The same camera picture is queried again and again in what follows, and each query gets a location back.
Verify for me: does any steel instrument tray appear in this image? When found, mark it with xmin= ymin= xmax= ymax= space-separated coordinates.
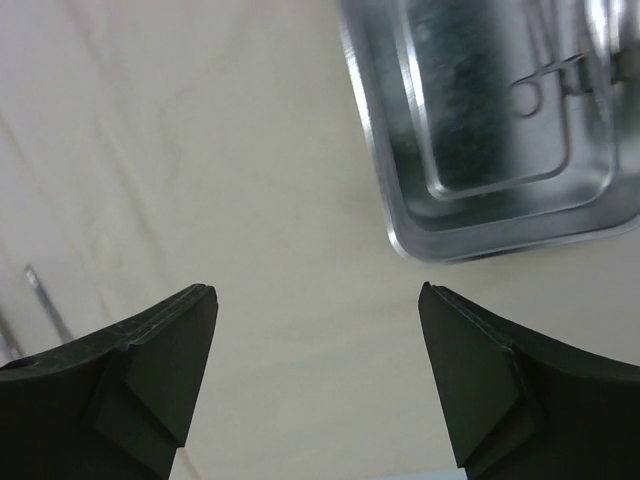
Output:
xmin=339 ymin=1 xmax=639 ymax=263

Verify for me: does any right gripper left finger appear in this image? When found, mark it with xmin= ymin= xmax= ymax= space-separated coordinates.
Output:
xmin=1 ymin=284 xmax=218 ymax=479

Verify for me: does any beige cloth wrap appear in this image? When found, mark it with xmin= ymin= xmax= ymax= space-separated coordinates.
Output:
xmin=1 ymin=1 xmax=639 ymax=479

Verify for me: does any steel clamp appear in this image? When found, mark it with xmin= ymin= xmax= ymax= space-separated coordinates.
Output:
xmin=24 ymin=264 xmax=73 ymax=343

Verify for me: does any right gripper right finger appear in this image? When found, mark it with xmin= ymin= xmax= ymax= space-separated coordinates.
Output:
xmin=418 ymin=283 xmax=639 ymax=479

